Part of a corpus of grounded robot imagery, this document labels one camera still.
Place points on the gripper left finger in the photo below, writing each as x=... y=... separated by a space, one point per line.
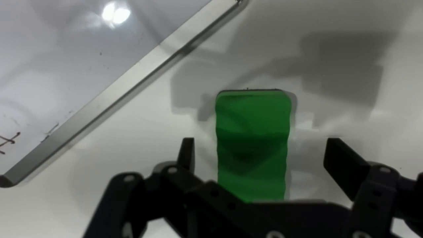
x=172 y=188

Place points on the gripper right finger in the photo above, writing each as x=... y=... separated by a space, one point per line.
x=370 y=185

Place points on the green board eraser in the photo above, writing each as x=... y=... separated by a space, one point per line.
x=252 y=145

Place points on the whiteboard with silver frame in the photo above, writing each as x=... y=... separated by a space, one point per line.
x=82 y=66

